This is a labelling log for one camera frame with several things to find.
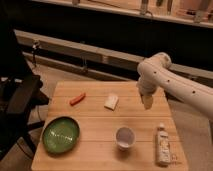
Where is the white cup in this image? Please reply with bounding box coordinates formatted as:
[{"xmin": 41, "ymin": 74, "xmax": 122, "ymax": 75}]
[{"xmin": 115, "ymin": 127, "xmax": 135, "ymax": 150}]

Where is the black chair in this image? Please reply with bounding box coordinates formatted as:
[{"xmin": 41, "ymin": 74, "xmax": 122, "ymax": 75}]
[{"xmin": 0, "ymin": 29, "xmax": 49, "ymax": 161}]

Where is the white bottle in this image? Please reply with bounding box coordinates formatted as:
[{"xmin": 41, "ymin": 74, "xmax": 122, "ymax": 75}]
[{"xmin": 156, "ymin": 123, "xmax": 171, "ymax": 166}]

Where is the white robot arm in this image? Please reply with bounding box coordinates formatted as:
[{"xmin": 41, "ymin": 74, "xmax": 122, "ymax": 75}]
[{"xmin": 137, "ymin": 52, "xmax": 213, "ymax": 122}]

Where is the green plate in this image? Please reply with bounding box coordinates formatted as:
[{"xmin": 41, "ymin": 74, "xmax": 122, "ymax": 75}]
[{"xmin": 42, "ymin": 116, "xmax": 80, "ymax": 154}]

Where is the white sponge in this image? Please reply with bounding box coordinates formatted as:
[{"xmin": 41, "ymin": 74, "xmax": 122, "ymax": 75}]
[{"xmin": 104, "ymin": 93, "xmax": 119, "ymax": 110}]

